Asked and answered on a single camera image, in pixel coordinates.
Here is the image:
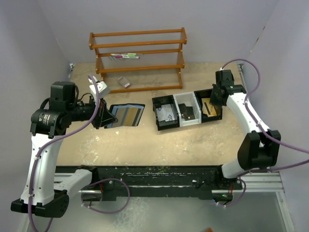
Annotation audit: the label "gold credit card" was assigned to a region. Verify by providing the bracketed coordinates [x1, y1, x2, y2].
[111, 106, 143, 128]
[201, 98, 213, 117]

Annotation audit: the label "dark credit card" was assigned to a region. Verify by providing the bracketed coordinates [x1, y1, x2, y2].
[178, 103, 195, 121]

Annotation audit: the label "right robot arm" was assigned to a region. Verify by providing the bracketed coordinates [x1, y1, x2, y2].
[210, 70, 281, 189]

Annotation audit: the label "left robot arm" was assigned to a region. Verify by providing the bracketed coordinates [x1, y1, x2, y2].
[11, 80, 117, 218]

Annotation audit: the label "silver cards in bin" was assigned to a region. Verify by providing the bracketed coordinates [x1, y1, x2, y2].
[156, 104, 175, 122]

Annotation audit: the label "black right bin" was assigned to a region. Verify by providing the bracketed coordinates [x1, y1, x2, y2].
[194, 89, 223, 123]

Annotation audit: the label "black bin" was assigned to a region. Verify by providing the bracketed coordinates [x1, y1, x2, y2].
[194, 89, 223, 123]
[152, 95, 180, 131]

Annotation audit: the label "wooden block in bin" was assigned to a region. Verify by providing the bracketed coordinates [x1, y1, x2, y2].
[210, 106, 222, 117]

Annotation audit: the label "white middle bin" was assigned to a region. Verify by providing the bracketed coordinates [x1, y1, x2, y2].
[173, 92, 201, 127]

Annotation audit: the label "small grey box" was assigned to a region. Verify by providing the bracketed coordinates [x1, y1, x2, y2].
[118, 76, 130, 88]

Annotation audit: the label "black left bin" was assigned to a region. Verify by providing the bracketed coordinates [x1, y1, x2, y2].
[152, 95, 180, 131]

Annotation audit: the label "coloured pens on rack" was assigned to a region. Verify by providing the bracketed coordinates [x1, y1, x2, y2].
[109, 53, 141, 60]

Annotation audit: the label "wooden three-tier rack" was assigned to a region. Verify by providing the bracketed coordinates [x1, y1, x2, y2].
[88, 27, 187, 93]

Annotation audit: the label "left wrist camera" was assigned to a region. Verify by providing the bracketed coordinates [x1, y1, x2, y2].
[88, 74, 111, 99]

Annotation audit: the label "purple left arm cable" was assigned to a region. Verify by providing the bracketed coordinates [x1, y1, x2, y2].
[28, 74, 101, 232]

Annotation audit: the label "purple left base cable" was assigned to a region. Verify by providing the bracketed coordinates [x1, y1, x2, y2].
[81, 177, 130, 214]

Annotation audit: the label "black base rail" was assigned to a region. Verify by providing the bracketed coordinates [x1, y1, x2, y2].
[55, 164, 244, 203]

